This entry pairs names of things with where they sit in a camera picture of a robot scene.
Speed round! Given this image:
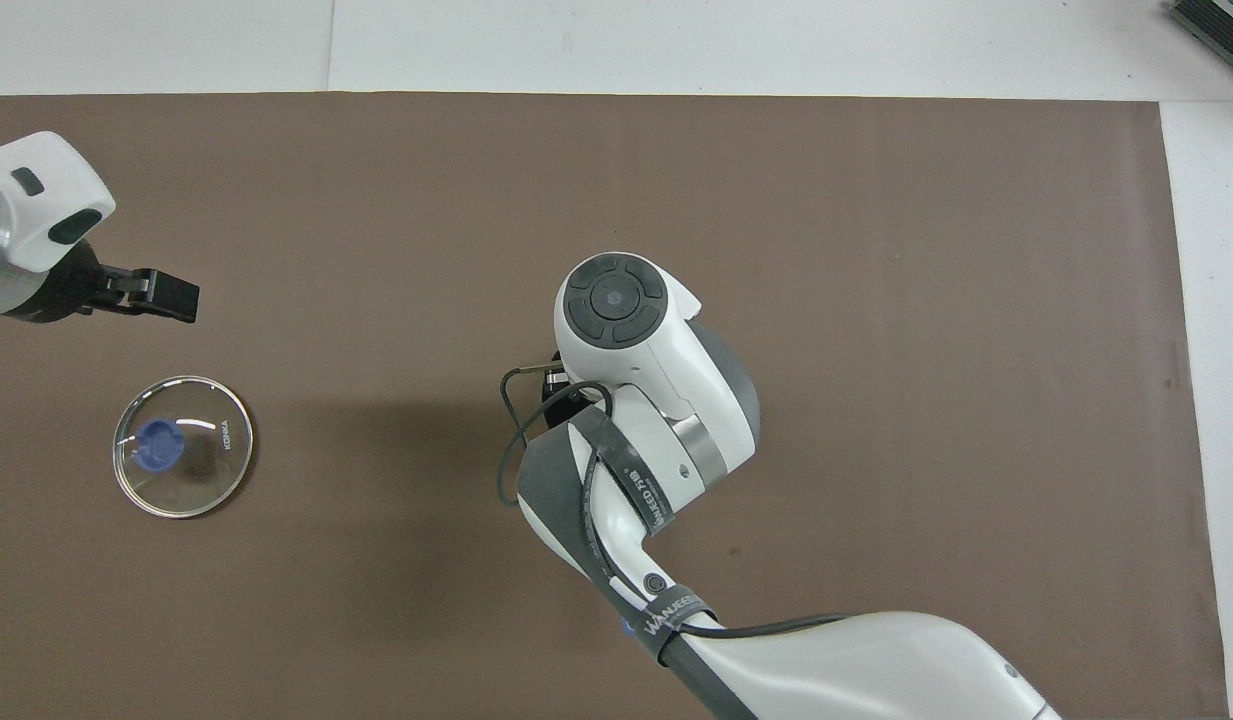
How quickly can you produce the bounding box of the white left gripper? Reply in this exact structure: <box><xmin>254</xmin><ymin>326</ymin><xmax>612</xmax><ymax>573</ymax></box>
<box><xmin>0</xmin><ymin>132</ymin><xmax>199</xmax><ymax>323</ymax></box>

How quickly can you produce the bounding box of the glass lid with blue knob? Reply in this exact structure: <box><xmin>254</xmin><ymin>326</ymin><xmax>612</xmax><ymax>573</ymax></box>
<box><xmin>112</xmin><ymin>375</ymin><xmax>255</xmax><ymax>519</ymax></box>

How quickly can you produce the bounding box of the brown table mat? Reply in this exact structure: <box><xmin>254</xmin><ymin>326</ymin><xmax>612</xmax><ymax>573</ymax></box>
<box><xmin>0</xmin><ymin>92</ymin><xmax>1230</xmax><ymax>720</ymax></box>

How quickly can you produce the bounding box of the black ribbed device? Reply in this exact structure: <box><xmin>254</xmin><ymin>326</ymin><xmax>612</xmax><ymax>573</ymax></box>
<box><xmin>1166</xmin><ymin>0</ymin><xmax>1233</xmax><ymax>86</ymax></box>

